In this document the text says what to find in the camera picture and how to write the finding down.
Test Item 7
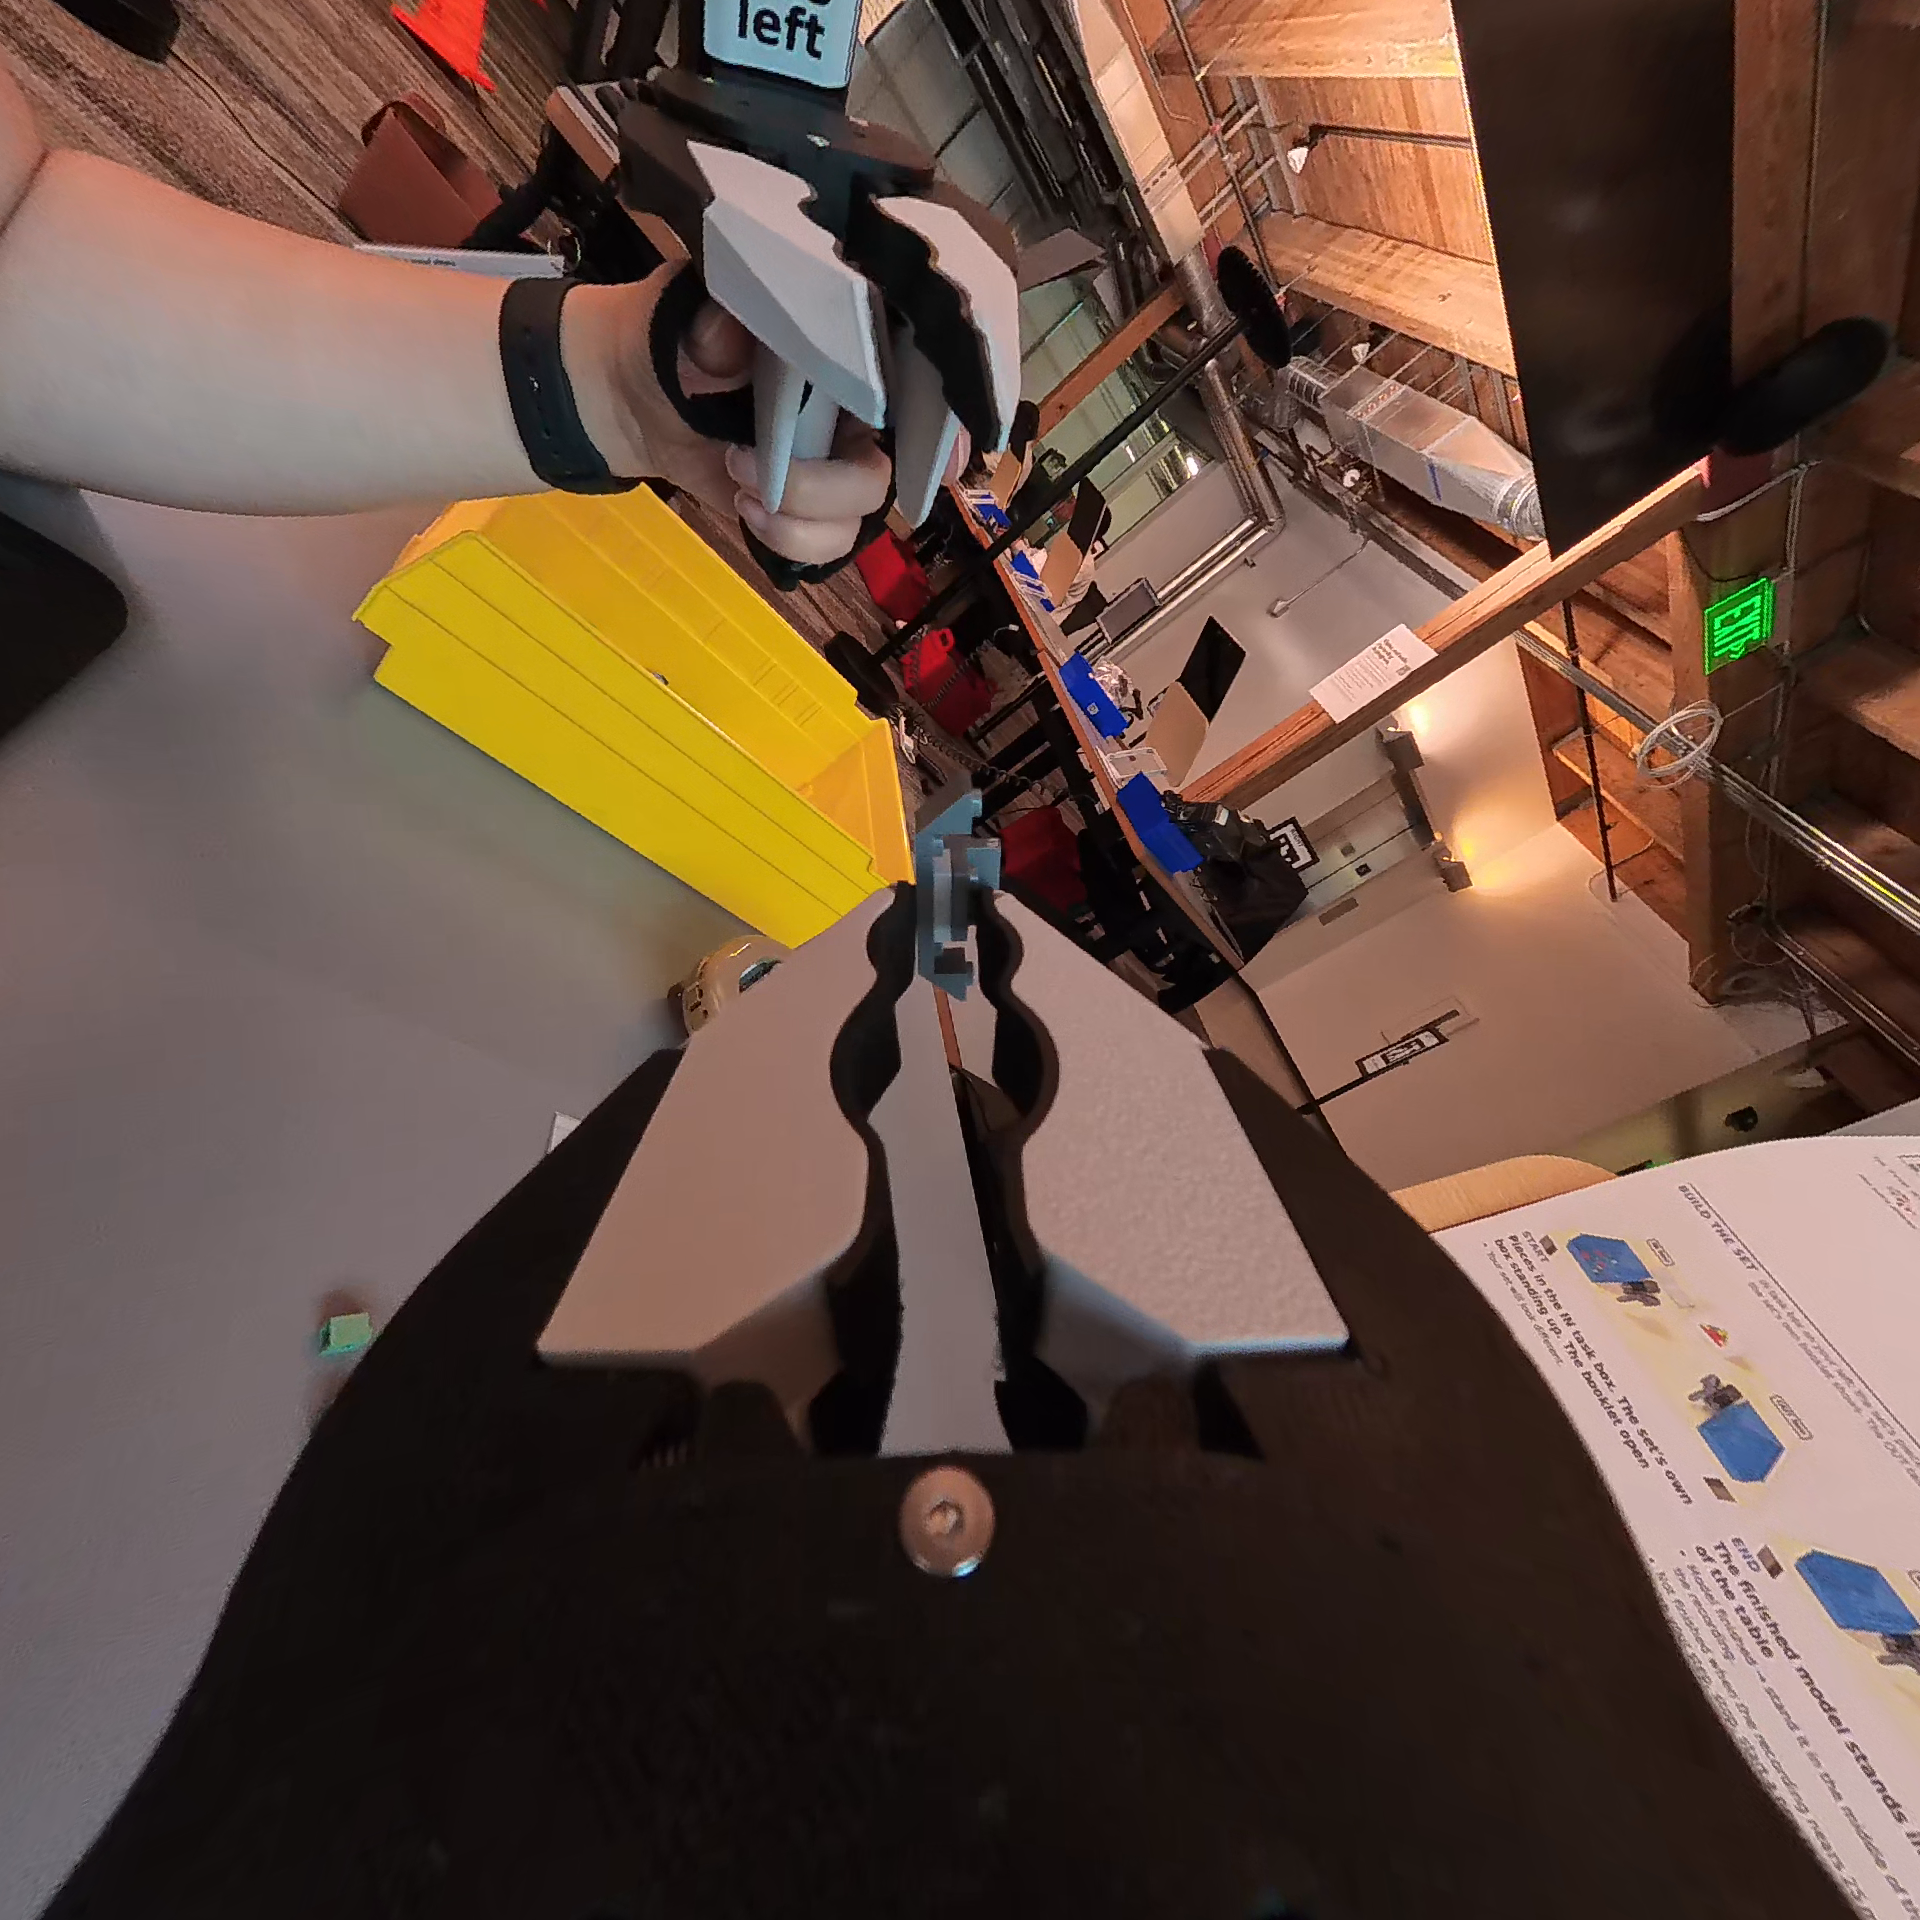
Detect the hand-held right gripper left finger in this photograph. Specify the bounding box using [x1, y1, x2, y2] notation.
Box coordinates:
[536, 884, 921, 1455]

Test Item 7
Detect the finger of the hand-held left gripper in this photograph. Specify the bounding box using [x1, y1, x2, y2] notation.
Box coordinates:
[870, 192, 1028, 530]
[688, 139, 893, 515]

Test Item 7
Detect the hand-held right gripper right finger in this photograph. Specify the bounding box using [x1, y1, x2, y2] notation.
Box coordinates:
[975, 888, 1352, 1453]

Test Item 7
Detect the small dark brick assembly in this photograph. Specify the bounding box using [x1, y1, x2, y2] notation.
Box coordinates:
[911, 793, 1004, 1001]

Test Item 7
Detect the person's left forearm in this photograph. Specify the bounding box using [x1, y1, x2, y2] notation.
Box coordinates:
[0, 67, 525, 511]

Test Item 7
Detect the grey desk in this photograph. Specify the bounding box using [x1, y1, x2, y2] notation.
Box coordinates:
[0, 475, 1324, 1920]

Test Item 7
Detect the person's left hand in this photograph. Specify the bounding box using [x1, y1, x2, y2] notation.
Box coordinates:
[568, 264, 974, 570]

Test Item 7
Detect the tan round brick model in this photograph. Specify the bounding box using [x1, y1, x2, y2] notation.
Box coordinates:
[671, 932, 790, 1038]

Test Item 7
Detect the black wristwatch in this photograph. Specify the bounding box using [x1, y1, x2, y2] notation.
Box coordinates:
[499, 274, 640, 495]

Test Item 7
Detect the black pole with disc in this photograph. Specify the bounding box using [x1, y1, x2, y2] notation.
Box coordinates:
[995, 247, 1293, 525]

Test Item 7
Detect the tan padded chair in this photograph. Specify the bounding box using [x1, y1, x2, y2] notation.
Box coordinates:
[1390, 1153, 1621, 1233]

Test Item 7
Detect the printed paper sheet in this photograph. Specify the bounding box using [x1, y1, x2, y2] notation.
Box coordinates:
[353, 238, 568, 280]

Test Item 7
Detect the orange traffic cone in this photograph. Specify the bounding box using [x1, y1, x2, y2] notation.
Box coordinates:
[390, 0, 497, 92]

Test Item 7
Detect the brown chair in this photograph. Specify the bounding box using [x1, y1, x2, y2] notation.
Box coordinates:
[336, 93, 502, 247]

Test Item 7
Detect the white printed instruction sheet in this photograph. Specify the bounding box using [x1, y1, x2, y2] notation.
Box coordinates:
[1435, 1133, 1920, 1920]

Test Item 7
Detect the yellow plastic bin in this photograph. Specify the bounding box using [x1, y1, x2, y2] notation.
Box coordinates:
[353, 484, 919, 950]

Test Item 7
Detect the white paper sign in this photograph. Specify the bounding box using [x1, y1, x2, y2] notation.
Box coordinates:
[1308, 619, 1439, 720]

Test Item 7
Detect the large black panel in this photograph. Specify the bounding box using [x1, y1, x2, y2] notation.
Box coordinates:
[1445, 0, 1739, 560]

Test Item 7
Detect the wooden beam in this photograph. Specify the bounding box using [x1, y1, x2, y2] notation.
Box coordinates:
[1184, 456, 1718, 814]

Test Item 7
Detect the black studded baseplate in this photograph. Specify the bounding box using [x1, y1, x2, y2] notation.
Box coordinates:
[0, 508, 132, 737]

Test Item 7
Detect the wall lamp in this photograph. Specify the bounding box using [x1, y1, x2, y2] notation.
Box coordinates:
[1381, 720, 1476, 893]

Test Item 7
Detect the metal air duct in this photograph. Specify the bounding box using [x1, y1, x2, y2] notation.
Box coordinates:
[1289, 357, 1547, 540]

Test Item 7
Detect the white wire coil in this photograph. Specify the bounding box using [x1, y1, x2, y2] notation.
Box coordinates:
[1636, 702, 1725, 791]

